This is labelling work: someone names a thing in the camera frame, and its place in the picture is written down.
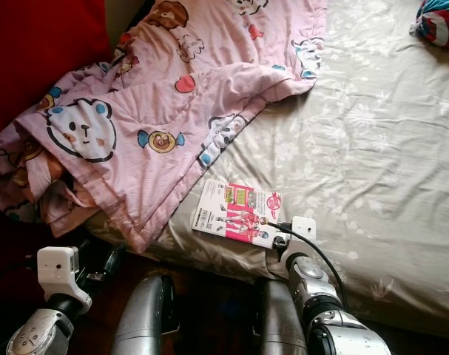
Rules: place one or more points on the red white blue bolster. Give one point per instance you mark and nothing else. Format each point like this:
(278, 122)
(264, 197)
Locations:
(439, 26)

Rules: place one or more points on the bed with beige floral sheet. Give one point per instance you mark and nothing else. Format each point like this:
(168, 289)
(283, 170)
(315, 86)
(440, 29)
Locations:
(365, 148)

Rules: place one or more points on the silver robot right leg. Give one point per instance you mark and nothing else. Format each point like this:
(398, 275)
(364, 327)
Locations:
(279, 325)

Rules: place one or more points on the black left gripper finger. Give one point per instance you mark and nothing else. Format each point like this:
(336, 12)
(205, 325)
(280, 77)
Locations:
(117, 259)

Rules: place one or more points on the pink cartoon bear blanket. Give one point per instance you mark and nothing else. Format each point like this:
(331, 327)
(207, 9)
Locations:
(172, 126)

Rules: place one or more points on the peach pink crumpled cloth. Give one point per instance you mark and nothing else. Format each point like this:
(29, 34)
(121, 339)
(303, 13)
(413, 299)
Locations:
(50, 174)

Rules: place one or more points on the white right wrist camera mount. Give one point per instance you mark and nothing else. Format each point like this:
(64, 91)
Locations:
(303, 228)

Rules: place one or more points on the pink white paperback book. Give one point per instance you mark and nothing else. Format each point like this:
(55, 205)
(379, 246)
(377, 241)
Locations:
(235, 211)

